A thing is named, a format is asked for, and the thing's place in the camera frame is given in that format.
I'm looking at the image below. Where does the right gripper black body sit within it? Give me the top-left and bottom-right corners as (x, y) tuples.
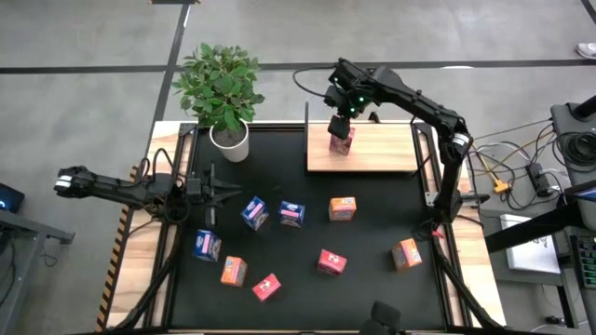
(324, 81), (369, 139)

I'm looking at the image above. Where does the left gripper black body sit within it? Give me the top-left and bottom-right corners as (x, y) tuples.
(199, 161), (218, 230)

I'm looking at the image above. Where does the blue Frosted Flakes cereal box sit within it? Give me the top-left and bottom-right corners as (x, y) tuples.
(278, 200), (306, 229)
(240, 195), (270, 232)
(193, 229), (223, 262)

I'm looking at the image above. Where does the red Froot Loops cereal box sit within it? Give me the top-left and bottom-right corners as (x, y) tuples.
(317, 248), (348, 276)
(251, 273), (282, 302)
(328, 126), (357, 157)

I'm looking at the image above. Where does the orange Mini Wheats cereal box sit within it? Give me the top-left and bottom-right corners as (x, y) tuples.
(390, 237), (424, 272)
(328, 196), (358, 222)
(220, 255), (249, 288)

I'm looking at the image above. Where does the white ribbed plant pot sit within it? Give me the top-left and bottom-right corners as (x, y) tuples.
(209, 119), (251, 164)

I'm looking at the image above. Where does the green leafy plant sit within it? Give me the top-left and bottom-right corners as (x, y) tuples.
(170, 42), (265, 134)

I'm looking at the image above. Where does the yellow black hazard tape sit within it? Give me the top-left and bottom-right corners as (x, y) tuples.
(95, 165), (141, 332)

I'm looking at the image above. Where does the black table mat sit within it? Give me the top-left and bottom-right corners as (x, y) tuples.
(169, 124), (447, 331)

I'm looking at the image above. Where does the grey metal stand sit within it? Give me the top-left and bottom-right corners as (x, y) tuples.
(0, 208), (75, 335)

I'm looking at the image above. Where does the black rounded object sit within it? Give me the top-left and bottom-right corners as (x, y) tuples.
(360, 301), (402, 335)

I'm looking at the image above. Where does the dark device with blue light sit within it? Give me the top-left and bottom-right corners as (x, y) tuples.
(0, 182), (25, 214)

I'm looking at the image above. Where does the black power strip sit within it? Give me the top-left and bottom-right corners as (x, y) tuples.
(525, 162), (554, 197)

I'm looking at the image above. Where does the grey equipment stand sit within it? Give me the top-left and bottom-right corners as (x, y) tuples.
(549, 95), (596, 187)

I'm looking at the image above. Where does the black angled beam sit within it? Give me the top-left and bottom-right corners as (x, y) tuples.
(483, 181), (596, 255)

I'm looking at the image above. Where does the white flat board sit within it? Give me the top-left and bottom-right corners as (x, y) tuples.
(500, 213), (562, 275)

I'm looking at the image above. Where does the backlit keyboard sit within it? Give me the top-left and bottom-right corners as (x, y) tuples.
(570, 234), (596, 290)

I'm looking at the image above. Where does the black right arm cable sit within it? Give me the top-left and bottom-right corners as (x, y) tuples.
(292, 64), (337, 100)

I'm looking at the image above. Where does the wooden shelf with black frame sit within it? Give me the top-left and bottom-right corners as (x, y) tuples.
(304, 100), (432, 176)

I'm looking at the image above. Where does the black metal rig frame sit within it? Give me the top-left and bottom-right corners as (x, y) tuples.
(105, 119), (508, 335)

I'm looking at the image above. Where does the yellow cable plug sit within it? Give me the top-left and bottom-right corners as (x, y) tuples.
(473, 151), (511, 194)

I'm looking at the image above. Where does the black coiled cable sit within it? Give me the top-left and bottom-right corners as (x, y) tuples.
(556, 131), (596, 168)

